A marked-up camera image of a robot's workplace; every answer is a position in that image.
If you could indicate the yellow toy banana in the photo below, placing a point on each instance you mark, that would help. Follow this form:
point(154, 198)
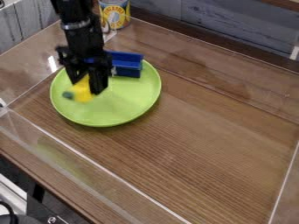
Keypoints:
point(79, 91)

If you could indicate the blue plastic block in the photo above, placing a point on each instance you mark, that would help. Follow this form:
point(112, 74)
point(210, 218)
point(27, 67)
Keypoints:
point(127, 64)

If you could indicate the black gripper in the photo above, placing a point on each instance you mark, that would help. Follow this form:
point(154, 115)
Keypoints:
point(83, 55)

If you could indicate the green round plate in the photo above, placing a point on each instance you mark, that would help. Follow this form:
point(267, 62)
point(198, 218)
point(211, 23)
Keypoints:
point(123, 102)

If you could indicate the clear acrylic enclosure wall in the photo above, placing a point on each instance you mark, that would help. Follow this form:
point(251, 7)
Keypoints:
point(203, 160)

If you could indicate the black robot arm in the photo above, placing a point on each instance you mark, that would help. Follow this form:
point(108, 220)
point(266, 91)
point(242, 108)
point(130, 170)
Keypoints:
point(75, 12)

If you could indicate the yellow labelled tin can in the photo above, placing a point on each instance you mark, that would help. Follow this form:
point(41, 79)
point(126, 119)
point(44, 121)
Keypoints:
point(115, 12)

